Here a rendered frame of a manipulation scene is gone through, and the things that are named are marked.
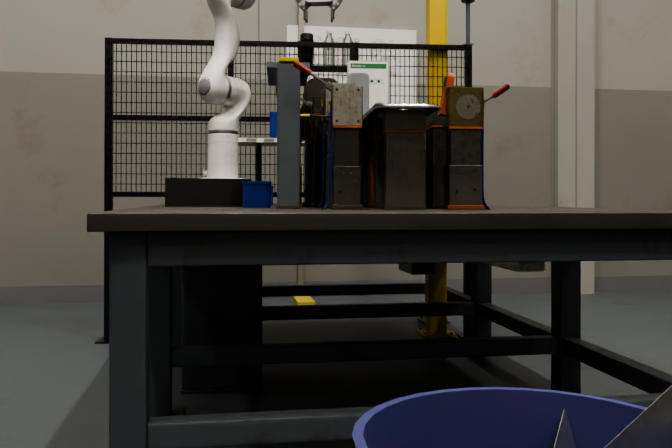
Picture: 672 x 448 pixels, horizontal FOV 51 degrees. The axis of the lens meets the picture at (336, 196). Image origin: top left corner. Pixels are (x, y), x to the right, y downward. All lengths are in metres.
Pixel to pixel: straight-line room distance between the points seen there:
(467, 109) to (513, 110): 3.54
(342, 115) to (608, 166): 4.13
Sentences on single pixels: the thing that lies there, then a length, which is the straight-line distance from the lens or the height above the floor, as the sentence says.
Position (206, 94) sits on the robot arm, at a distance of 2.80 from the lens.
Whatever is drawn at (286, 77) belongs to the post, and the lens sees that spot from 2.17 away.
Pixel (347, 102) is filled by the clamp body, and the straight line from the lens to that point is 2.07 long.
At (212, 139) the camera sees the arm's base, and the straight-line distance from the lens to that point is 2.82.
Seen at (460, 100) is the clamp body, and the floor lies 1.02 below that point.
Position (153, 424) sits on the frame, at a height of 0.23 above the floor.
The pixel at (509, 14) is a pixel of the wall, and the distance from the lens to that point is 5.80.
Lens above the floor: 0.73
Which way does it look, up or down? level
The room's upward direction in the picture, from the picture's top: straight up
